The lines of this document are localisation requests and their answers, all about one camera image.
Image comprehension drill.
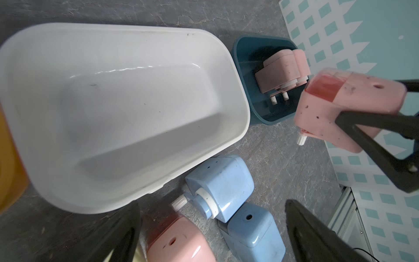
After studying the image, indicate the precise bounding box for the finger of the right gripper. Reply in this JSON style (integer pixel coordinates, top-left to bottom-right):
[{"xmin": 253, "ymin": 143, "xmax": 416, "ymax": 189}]
[
  {"xmin": 335, "ymin": 111, "xmax": 419, "ymax": 193},
  {"xmin": 397, "ymin": 79, "xmax": 419, "ymax": 93}
]

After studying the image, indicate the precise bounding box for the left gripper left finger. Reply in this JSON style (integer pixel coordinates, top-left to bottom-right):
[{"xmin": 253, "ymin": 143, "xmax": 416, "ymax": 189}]
[{"xmin": 78, "ymin": 203, "xmax": 142, "ymax": 262}]

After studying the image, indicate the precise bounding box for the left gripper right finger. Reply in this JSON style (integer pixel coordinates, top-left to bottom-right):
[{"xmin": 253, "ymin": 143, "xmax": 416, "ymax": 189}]
[{"xmin": 285, "ymin": 199, "xmax": 366, "ymax": 262}]

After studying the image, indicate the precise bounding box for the pink sharpener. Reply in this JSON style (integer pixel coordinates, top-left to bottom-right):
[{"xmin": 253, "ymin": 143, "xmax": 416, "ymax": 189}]
[
  {"xmin": 283, "ymin": 49, "xmax": 311, "ymax": 100},
  {"xmin": 294, "ymin": 68, "xmax": 407, "ymax": 153},
  {"xmin": 255, "ymin": 49, "xmax": 301, "ymax": 105},
  {"xmin": 146, "ymin": 212, "xmax": 216, "ymax": 262}
]

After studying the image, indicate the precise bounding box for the pink sharpener bottom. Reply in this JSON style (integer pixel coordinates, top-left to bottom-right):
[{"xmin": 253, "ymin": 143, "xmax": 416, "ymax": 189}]
[{"xmin": 294, "ymin": 68, "xmax": 407, "ymax": 153}]

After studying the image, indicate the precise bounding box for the yellow storage box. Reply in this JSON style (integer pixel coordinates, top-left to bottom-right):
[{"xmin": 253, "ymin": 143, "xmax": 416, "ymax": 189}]
[{"xmin": 1, "ymin": 110, "xmax": 29, "ymax": 214}]

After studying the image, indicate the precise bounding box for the white storage box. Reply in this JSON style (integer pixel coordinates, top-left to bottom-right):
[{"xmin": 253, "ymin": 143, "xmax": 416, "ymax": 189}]
[{"xmin": 1, "ymin": 23, "xmax": 251, "ymax": 214}]

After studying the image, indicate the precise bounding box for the teal storage box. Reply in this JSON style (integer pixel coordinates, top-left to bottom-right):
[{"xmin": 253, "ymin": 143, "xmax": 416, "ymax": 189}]
[{"xmin": 231, "ymin": 34, "xmax": 305, "ymax": 126}]

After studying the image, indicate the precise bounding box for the blue sharpener center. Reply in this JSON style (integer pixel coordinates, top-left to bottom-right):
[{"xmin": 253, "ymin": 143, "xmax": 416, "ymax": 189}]
[{"xmin": 218, "ymin": 203, "xmax": 286, "ymax": 262}]

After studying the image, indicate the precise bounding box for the blue sharpener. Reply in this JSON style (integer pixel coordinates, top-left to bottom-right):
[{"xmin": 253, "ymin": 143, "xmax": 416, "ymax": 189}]
[
  {"xmin": 218, "ymin": 203, "xmax": 286, "ymax": 262},
  {"xmin": 171, "ymin": 155, "xmax": 255, "ymax": 223}
]

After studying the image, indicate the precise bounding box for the blue sharpener upper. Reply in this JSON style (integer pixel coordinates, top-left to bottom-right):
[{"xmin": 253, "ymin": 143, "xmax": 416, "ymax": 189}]
[{"xmin": 171, "ymin": 155, "xmax": 255, "ymax": 223}]

